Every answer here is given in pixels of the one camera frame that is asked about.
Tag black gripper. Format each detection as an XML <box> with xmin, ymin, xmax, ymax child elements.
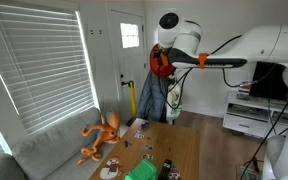
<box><xmin>152</xmin><ymin>49</ymin><xmax>168</xmax><ymax>68</ymax></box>

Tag orange sequin hat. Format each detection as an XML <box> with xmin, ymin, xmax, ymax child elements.
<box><xmin>149</xmin><ymin>43</ymin><xmax>177</xmax><ymax>79</ymax></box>

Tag white door with window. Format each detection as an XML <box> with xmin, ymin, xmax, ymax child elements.
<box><xmin>109</xmin><ymin>9</ymin><xmax>149</xmax><ymax>123</ymax></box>

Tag dark grey jacket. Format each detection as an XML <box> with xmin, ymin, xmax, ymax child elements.
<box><xmin>136</xmin><ymin>69</ymin><xmax>172</xmax><ymax>123</ymax></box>

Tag beige tote bag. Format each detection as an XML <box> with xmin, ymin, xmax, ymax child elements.
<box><xmin>165</xmin><ymin>82</ymin><xmax>184</xmax><ymax>122</ymax></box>

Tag small white sticker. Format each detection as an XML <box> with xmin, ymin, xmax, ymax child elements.
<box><xmin>133</xmin><ymin>130</ymin><xmax>145</xmax><ymax>140</ymax></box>

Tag orange octopus plush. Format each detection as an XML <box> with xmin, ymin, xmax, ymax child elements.
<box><xmin>76</xmin><ymin>109</ymin><xmax>122</xmax><ymax>166</ymax></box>

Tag white TV stand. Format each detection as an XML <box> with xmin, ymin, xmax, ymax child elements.
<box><xmin>222</xmin><ymin>90</ymin><xmax>288</xmax><ymax>140</ymax></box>

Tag black remote control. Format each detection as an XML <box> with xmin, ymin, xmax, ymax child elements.
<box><xmin>157</xmin><ymin>158</ymin><xmax>174</xmax><ymax>180</ymax></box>

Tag black television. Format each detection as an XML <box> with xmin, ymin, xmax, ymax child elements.
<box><xmin>248</xmin><ymin>61</ymin><xmax>288</xmax><ymax>103</ymax></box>

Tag wide white window blind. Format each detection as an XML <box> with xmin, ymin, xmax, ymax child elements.
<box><xmin>0</xmin><ymin>2</ymin><xmax>96</xmax><ymax>136</ymax></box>

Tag red teal christmas sticker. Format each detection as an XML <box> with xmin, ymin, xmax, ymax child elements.
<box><xmin>167</xmin><ymin>166</ymin><xmax>183</xmax><ymax>180</ymax></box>

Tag snowman sticker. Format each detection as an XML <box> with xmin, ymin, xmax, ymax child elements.
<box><xmin>98</xmin><ymin>156</ymin><xmax>124</xmax><ymax>180</ymax></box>

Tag grey sofa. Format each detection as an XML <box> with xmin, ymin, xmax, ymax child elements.
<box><xmin>0</xmin><ymin>106</ymin><xmax>122</xmax><ymax>180</ymax></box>

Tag yellow stick black handle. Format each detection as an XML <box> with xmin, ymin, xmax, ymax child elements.
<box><xmin>121</xmin><ymin>79</ymin><xmax>139</xmax><ymax>127</ymax></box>

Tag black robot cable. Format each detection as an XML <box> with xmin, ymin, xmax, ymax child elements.
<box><xmin>157</xmin><ymin>33</ymin><xmax>288</xmax><ymax>180</ymax></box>

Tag tangled floor cables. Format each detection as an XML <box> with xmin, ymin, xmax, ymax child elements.
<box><xmin>238</xmin><ymin>156</ymin><xmax>265</xmax><ymax>180</ymax></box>

